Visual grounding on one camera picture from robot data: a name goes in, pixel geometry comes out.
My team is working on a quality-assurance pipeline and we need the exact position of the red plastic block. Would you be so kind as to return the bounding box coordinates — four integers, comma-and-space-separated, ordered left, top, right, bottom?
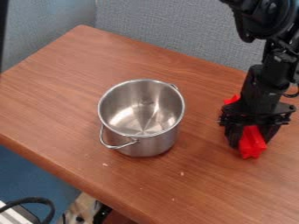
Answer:
223, 94, 268, 160

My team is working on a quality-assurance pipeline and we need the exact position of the beige clutter under table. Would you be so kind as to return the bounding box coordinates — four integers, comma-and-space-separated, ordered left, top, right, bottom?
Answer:
57, 193, 112, 224

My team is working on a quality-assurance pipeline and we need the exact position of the white box under table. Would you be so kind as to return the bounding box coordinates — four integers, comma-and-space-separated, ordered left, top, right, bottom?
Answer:
0, 206, 36, 224

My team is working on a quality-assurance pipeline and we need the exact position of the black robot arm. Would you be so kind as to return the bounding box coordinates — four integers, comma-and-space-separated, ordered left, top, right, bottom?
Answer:
219, 0, 299, 148

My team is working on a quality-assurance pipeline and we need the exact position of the stainless steel pot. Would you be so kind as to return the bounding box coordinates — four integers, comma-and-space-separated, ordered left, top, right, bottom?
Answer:
97, 79, 185, 158

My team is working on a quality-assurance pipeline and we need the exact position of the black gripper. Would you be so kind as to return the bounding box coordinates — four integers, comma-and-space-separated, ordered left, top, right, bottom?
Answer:
219, 65, 295, 149

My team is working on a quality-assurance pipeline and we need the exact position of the black cable loop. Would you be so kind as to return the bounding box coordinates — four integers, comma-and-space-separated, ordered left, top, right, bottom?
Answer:
0, 197, 56, 224

